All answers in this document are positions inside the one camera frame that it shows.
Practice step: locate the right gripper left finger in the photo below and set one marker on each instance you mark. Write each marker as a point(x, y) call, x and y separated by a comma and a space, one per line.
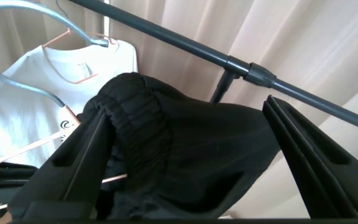
point(51, 186)

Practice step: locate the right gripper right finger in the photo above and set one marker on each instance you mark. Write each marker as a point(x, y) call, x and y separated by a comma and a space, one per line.
point(331, 186)

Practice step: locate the black clothes rack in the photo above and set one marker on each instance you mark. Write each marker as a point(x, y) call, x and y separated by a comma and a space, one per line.
point(256, 74)

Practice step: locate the black garment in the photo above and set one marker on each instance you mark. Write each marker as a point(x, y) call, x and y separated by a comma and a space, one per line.
point(197, 140)

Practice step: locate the white printed t-shirt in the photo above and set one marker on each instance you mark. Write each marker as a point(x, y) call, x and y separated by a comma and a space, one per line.
point(17, 102)

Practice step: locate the pink clothes hanger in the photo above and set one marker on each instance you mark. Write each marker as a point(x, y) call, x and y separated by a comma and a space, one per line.
point(56, 38)
point(99, 42)

